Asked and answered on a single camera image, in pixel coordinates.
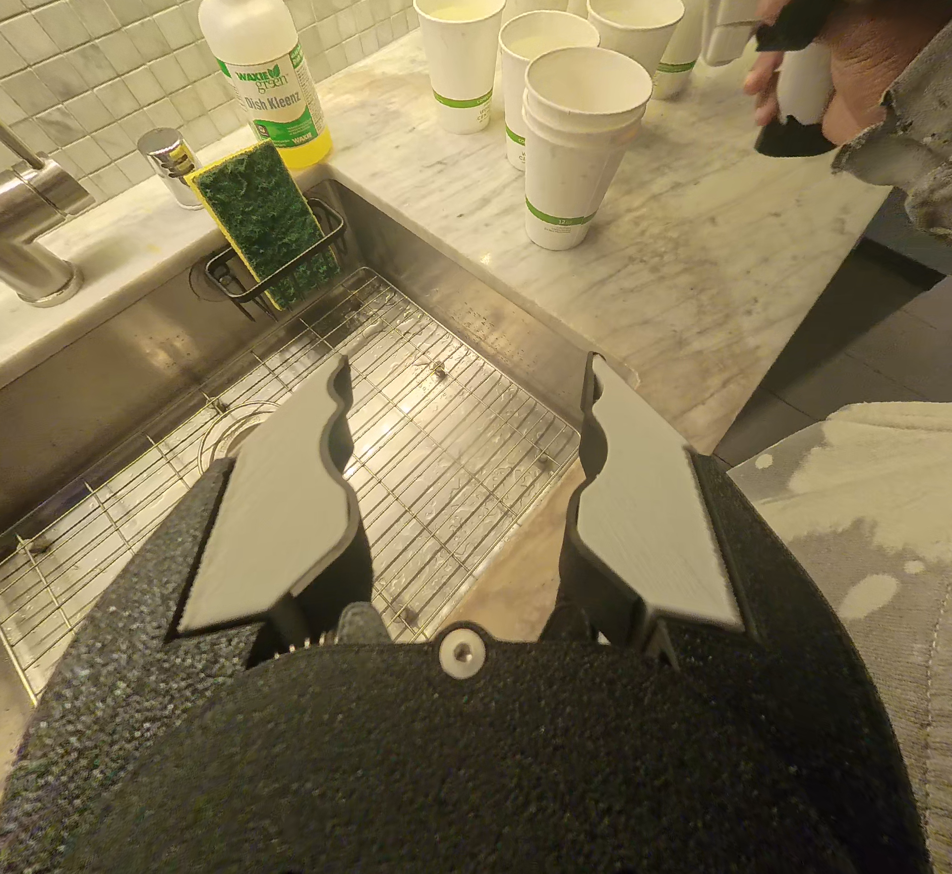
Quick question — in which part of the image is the dish soap pump bottle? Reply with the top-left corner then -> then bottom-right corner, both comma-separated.
197,0 -> 333,171

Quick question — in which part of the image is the steel kitchen faucet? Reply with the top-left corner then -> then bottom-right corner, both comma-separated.
0,121 -> 98,307

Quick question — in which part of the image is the stainless steel sink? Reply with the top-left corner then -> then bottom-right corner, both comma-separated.
0,178 -> 641,704

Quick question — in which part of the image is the wire sink grid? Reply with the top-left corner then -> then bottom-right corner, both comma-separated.
0,266 -> 581,697

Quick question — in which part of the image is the green and yellow sponge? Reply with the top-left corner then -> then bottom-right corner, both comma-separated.
184,139 -> 339,311

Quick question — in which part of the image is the chrome sink cap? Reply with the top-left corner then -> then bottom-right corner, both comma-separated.
137,128 -> 200,209

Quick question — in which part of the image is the steel sink drain strainer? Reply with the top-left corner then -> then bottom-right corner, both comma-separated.
197,402 -> 280,477

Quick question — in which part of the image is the person's grey mottled garment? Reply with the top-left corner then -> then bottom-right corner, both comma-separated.
725,402 -> 952,874

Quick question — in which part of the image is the person's right hand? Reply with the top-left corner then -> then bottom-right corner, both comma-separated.
744,0 -> 932,148

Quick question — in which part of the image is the black wire sponge holder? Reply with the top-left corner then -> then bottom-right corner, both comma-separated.
204,199 -> 347,322

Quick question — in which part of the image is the person's right forearm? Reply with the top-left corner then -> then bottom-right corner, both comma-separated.
833,19 -> 952,246

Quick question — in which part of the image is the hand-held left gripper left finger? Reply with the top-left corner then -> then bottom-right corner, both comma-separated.
177,354 -> 373,658

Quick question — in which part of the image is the group of white paper cups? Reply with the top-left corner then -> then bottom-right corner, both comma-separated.
413,0 -> 708,172

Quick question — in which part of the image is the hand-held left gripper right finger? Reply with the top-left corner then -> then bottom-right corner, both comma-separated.
558,351 -> 746,655

